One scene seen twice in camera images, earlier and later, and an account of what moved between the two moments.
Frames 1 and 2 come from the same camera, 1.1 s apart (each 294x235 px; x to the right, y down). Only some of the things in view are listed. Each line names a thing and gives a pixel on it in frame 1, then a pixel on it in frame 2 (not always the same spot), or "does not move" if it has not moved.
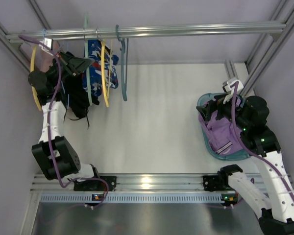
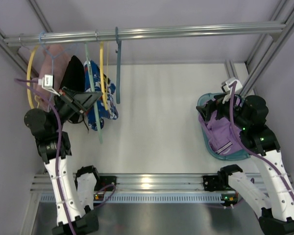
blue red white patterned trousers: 103,72 → 111,112
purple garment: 220,134 does not move
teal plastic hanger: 124,47 → 118,47
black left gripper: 70,64 → 70,101
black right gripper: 213,107 does not move
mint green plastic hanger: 86,59 → 93,87
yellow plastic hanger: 34,91 → 28,74
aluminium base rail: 135,182 does not move
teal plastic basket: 239,156 does not move
